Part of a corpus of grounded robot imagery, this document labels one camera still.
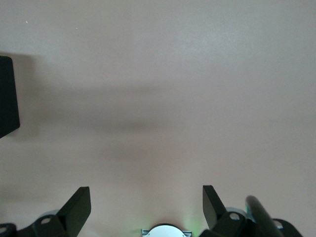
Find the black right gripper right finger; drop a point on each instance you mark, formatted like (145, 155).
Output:
(214, 212)

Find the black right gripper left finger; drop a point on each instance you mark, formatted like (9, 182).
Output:
(71, 214)

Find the black plastic box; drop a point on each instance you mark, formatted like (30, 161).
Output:
(8, 98)

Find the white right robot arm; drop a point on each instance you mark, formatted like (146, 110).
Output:
(165, 232)

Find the brown table mat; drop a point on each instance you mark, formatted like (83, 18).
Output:
(158, 74)

